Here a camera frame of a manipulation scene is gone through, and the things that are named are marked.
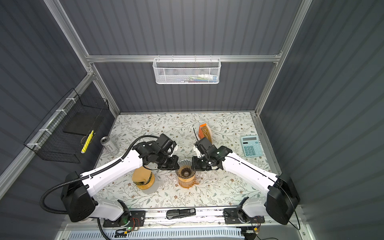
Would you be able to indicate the orange glass pitcher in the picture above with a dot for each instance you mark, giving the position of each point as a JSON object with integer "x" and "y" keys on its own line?
{"x": 188, "y": 183}

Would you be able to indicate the yellow marker pen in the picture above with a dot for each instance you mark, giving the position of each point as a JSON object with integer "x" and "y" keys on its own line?
{"x": 87, "y": 142}

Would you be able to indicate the silver cylinder can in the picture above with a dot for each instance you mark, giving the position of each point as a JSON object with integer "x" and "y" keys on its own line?
{"x": 109, "y": 145}

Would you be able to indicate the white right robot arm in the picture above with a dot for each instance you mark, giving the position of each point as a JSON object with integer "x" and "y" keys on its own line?
{"x": 280, "y": 194}

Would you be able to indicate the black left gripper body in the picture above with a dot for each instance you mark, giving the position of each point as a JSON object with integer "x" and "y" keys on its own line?
{"x": 167, "y": 163}

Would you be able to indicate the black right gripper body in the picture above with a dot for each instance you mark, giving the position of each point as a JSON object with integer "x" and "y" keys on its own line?
{"x": 200, "y": 163}

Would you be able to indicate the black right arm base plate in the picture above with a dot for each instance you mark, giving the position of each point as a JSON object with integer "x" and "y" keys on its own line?
{"x": 234, "y": 216}

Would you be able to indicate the black wire basket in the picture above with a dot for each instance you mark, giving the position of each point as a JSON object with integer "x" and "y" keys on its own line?
{"x": 61, "y": 137}

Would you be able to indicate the light blue calculator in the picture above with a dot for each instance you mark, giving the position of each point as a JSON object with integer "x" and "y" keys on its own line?
{"x": 251, "y": 146}

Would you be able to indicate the pens in white basket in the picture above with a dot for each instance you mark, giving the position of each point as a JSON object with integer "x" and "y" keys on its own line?
{"x": 205, "y": 78}

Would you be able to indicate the white wire basket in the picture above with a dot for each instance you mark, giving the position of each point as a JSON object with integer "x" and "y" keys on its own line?
{"x": 166, "y": 71}

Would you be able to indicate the orange coffee filter box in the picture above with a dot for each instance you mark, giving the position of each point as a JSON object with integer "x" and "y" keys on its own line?
{"x": 205, "y": 132}

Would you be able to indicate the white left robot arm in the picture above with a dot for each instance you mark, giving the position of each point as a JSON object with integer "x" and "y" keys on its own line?
{"x": 80, "y": 198}

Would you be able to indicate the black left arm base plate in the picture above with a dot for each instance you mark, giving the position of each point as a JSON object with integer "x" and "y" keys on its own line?
{"x": 131, "y": 220}

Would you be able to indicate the black stapler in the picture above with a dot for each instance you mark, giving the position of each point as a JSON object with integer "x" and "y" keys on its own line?
{"x": 180, "y": 213}

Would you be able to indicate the grey glass dripper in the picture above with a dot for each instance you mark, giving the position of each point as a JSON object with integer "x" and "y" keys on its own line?
{"x": 185, "y": 170}

